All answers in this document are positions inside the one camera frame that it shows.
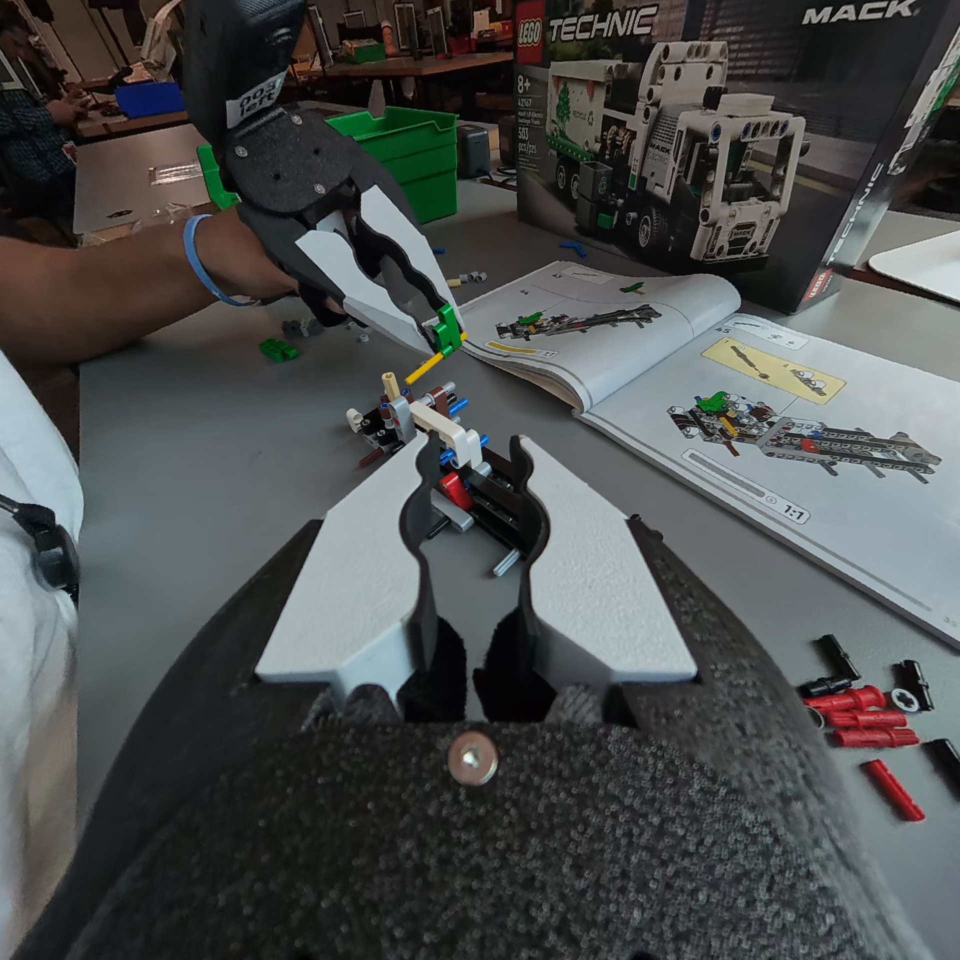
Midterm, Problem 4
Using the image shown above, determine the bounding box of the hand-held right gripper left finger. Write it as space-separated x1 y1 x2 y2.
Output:
255 433 444 714

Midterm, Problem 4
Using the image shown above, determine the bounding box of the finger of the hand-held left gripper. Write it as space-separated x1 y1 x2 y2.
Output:
352 180 465 320
294 212 440 355

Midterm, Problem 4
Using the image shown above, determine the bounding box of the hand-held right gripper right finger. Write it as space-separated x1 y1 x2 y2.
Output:
510 433 700 710

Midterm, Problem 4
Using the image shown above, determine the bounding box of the green lego piece yellow axle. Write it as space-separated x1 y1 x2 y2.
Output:
405 302 468 385

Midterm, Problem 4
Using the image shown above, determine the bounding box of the lego truck chassis assembly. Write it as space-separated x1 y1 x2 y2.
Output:
346 371 552 579

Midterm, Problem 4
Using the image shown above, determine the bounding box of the person's left forearm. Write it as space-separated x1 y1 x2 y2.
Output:
0 217 226 369

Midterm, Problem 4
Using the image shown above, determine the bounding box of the lego instruction booklet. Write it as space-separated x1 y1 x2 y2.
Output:
450 261 960 650

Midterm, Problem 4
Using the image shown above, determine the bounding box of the lego set box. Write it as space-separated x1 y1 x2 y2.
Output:
513 0 960 316

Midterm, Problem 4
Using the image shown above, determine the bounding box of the person's left hand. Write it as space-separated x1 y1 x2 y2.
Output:
216 210 303 303

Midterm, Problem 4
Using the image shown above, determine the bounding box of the green plastic bin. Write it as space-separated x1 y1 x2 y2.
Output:
196 108 460 226

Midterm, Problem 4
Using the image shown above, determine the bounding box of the black power adapter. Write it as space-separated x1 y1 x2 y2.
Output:
457 123 494 181

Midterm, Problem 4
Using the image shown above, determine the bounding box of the blue wristband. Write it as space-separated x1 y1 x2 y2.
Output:
183 213 260 307

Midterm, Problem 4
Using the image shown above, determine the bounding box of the blue plastic bin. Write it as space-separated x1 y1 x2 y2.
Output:
116 81 189 120

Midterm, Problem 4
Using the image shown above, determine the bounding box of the wooden background table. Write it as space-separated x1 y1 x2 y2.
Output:
322 51 517 102

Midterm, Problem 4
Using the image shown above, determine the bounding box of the grey background table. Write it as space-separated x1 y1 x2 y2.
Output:
73 123 222 245

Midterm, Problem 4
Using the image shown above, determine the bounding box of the cluster of red black pins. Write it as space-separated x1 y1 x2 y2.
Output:
798 633 960 824

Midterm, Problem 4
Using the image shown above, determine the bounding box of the person's white shirt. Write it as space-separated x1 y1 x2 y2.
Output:
0 348 85 939

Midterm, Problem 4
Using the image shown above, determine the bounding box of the black lanyard clip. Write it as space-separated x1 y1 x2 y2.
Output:
0 493 82 605

